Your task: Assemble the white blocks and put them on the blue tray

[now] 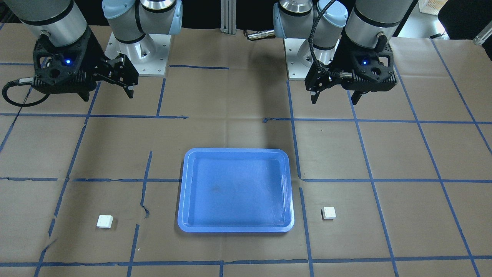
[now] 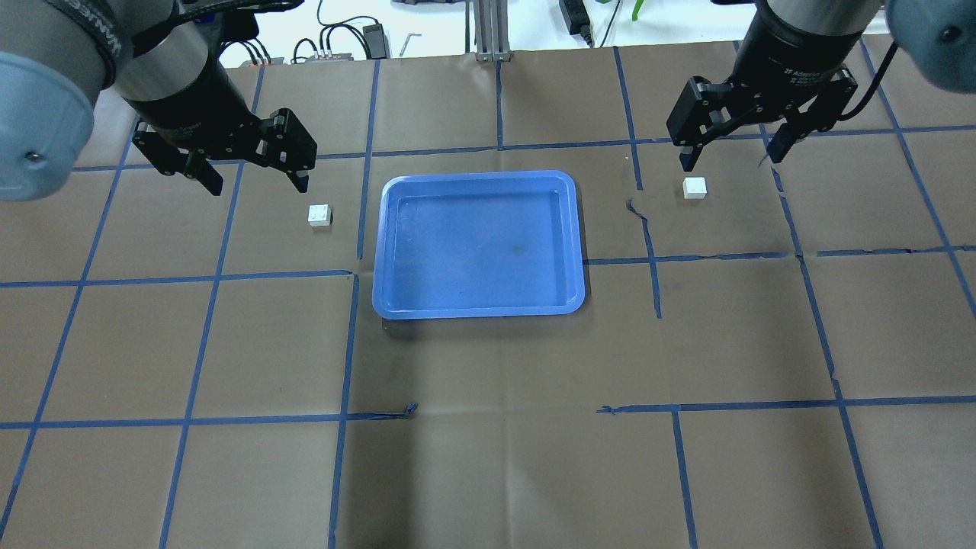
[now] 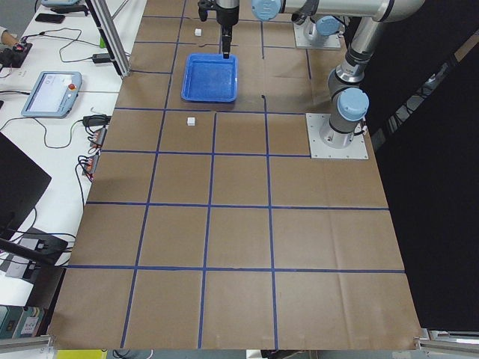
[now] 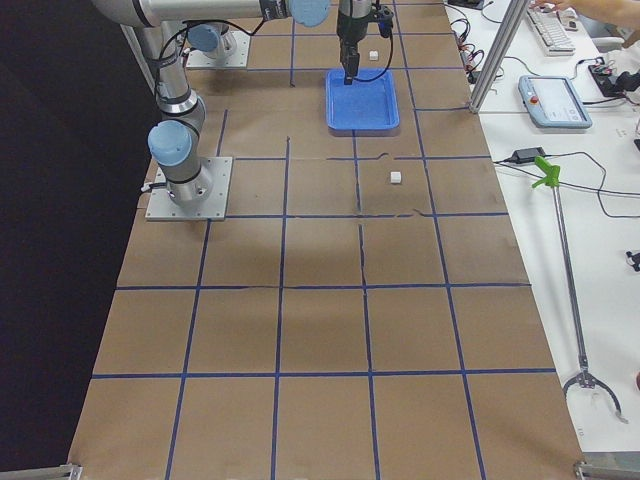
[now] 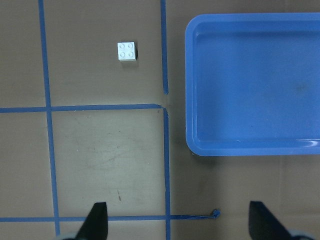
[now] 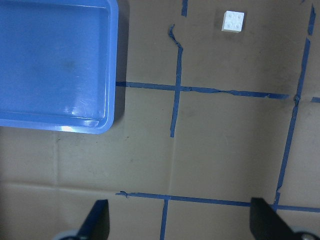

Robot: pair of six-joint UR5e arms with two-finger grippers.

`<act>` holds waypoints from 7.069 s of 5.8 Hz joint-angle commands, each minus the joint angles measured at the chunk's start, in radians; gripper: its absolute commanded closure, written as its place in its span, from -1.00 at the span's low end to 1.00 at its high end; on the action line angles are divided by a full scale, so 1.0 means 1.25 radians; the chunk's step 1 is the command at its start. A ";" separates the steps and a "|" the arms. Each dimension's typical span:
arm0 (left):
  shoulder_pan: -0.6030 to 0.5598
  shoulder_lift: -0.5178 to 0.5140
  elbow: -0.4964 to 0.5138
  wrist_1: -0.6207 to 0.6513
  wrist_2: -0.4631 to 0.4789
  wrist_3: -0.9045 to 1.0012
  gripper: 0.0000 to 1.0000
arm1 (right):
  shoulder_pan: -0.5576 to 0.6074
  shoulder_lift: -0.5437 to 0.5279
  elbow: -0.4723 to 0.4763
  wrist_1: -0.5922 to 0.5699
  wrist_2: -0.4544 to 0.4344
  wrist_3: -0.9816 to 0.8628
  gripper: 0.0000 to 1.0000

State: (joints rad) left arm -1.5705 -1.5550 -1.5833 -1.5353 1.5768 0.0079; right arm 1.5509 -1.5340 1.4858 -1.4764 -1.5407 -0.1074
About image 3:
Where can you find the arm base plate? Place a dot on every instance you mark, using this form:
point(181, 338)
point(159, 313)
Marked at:
point(326, 143)
point(307, 37)

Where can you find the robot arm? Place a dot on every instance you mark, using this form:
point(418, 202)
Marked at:
point(350, 104)
point(325, 28)

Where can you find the near teach pendant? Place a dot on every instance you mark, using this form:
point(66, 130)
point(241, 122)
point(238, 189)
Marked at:
point(53, 95)

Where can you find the teach pendant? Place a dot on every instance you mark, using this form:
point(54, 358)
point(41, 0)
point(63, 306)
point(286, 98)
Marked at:
point(64, 6)
point(53, 95)

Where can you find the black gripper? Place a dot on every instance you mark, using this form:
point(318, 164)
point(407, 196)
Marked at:
point(227, 16)

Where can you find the orange usb hub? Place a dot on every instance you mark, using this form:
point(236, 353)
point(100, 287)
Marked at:
point(98, 137)
point(89, 165)

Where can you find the black monitor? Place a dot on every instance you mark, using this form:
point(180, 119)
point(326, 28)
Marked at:
point(23, 182)

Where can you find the black power adapter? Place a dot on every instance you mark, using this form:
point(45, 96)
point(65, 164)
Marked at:
point(101, 58)

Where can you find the black smartphone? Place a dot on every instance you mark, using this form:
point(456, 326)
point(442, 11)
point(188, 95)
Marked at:
point(50, 18)

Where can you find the aluminium frame post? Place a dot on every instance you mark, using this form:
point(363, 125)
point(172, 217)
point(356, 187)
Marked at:
point(108, 32)

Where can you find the blue plastic tray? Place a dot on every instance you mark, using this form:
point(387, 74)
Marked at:
point(210, 78)

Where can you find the far teach pendant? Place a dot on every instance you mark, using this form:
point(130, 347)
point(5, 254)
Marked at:
point(64, 6)

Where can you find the black monitor stand base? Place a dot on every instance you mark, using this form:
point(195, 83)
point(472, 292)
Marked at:
point(32, 268)

